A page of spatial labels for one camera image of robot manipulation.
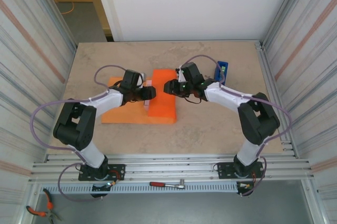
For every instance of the orange wrapping paper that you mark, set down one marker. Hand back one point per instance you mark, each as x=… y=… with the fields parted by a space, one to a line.
x=162 y=97

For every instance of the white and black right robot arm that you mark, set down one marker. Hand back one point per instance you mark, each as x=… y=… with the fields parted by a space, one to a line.
x=259 y=124

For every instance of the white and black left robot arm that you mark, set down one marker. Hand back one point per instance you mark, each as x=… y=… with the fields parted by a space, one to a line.
x=76 y=126

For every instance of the blue tape dispenser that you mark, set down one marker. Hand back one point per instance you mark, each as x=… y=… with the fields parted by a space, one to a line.
x=218 y=72

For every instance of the green tape roll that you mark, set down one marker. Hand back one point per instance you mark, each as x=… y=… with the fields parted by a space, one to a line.
x=223 y=69

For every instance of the aluminium mounting rails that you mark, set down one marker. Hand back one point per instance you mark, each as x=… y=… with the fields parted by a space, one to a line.
x=171 y=167

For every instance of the yellow power connector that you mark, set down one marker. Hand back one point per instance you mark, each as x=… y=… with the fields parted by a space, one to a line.
x=247 y=185
x=111 y=183

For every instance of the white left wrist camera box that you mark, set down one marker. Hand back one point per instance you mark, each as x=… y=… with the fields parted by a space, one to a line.
x=143 y=77

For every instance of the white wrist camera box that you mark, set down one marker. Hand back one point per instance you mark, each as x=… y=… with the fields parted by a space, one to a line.
x=181 y=76
x=143 y=77

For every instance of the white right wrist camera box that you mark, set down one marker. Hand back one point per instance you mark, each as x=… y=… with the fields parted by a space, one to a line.
x=181 y=76

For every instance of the aluminium side rail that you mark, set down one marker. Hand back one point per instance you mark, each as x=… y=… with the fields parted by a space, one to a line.
x=266 y=66

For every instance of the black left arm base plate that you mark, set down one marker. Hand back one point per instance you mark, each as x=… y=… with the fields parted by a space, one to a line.
x=118 y=168

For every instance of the white door frame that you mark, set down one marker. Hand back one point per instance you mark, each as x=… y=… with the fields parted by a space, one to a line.
x=105 y=2

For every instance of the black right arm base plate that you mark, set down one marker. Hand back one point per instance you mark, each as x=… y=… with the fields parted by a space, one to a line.
x=223 y=167

